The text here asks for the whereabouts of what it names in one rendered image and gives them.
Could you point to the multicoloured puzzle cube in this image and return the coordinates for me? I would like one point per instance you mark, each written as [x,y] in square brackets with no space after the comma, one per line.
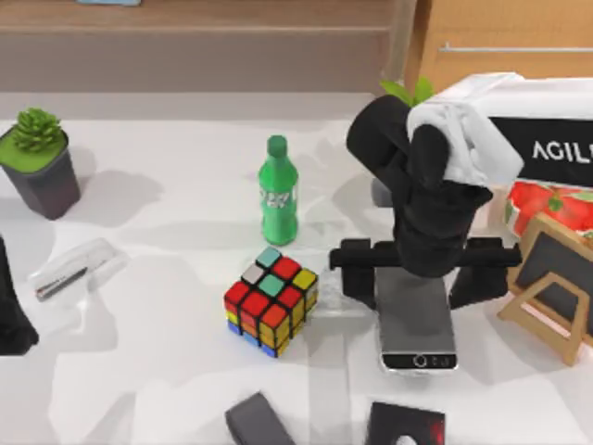
[271,301]

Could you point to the green bottle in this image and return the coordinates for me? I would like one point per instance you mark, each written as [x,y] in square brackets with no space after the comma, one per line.
[279,199]

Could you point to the green plant in dark pot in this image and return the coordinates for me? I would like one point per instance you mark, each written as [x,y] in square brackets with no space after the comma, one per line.
[41,171]

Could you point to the red and white bag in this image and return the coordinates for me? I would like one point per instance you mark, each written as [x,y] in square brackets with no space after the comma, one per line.
[533,204]

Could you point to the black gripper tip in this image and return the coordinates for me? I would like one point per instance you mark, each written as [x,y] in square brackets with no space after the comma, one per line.
[11,310]

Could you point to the pale grey rounded box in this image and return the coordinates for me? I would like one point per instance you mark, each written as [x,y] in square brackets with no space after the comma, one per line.
[417,324]

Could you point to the wooden open shelf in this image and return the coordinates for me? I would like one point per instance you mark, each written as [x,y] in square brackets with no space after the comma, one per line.
[194,46]

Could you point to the framed blackboard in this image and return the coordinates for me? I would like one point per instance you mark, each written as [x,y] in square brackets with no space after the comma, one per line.
[551,283]

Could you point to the white stapler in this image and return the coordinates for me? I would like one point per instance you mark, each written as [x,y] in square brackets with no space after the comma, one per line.
[76,269]

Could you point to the wooden cupboard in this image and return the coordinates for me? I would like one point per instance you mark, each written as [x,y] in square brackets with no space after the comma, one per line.
[509,23]

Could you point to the black and red box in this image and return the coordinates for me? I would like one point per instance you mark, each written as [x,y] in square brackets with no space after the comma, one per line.
[403,424]

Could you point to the dark grey box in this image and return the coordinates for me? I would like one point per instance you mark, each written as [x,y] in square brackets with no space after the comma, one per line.
[257,422]

